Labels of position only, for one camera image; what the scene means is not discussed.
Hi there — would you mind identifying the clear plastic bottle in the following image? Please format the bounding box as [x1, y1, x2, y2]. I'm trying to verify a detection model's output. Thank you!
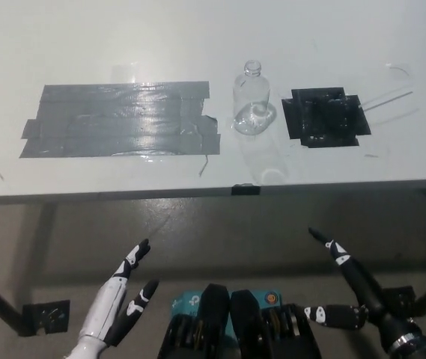
[231, 59, 278, 135]

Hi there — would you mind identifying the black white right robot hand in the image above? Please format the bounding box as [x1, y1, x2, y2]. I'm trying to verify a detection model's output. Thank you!
[303, 226, 425, 351]

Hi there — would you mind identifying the black spray trigger lid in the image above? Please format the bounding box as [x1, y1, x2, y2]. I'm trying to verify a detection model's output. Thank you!
[309, 90, 415, 134]

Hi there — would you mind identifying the grey duct tape patch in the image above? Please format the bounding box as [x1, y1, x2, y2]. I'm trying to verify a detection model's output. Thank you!
[18, 80, 222, 160]

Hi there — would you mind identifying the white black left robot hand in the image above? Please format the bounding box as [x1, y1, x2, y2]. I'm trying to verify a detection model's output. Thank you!
[76, 239, 160, 347]

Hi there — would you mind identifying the small black tape piece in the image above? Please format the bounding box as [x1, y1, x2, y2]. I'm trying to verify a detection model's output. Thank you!
[231, 182, 261, 197]

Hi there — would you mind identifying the grey upright table leg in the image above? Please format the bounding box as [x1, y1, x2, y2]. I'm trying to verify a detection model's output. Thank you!
[27, 203, 59, 306]

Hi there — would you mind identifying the black tape square patch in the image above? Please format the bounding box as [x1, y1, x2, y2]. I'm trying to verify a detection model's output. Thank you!
[281, 86, 372, 147]

